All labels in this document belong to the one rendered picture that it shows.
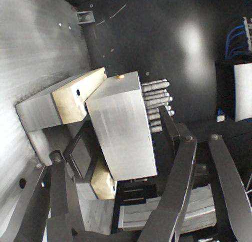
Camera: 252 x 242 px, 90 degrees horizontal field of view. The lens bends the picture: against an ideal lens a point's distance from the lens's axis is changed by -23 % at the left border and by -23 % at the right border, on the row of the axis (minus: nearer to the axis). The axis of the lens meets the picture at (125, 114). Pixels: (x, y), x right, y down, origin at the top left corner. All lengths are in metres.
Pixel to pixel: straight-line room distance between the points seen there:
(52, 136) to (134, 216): 0.27
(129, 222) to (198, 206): 0.16
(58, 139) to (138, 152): 0.11
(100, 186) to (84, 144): 0.05
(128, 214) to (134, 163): 0.24
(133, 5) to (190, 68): 0.23
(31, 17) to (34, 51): 0.05
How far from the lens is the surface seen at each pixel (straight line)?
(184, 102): 0.49
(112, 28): 0.45
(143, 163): 0.17
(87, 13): 0.47
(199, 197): 0.40
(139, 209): 0.40
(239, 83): 0.24
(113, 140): 0.15
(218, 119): 0.53
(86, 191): 0.19
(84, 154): 0.16
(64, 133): 0.23
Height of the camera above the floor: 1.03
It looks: 8 degrees down
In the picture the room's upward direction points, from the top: 78 degrees clockwise
